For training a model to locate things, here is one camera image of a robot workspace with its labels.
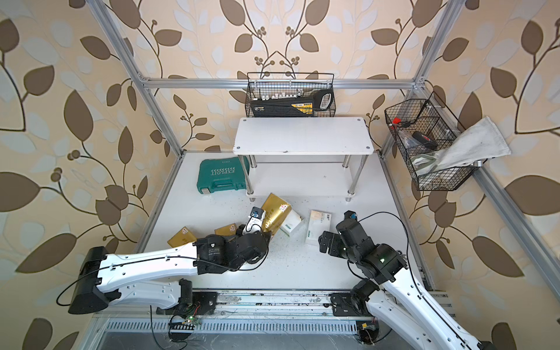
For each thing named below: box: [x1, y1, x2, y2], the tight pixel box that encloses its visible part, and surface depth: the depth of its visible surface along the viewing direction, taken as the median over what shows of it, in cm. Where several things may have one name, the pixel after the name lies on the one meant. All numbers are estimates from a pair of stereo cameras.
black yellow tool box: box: [250, 88, 335, 118], surface depth 84 cm
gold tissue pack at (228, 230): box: [214, 223, 237, 237], surface depth 88 cm
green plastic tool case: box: [196, 156, 250, 195], surface depth 107 cm
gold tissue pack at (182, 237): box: [166, 226, 197, 248], surface depth 86 cm
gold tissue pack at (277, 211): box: [261, 192, 292, 236], surface depth 74 cm
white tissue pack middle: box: [304, 209, 332, 245], surface depth 91 cm
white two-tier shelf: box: [233, 116, 375, 202], surface depth 87 cm
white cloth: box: [411, 115, 512, 175], surface depth 62 cm
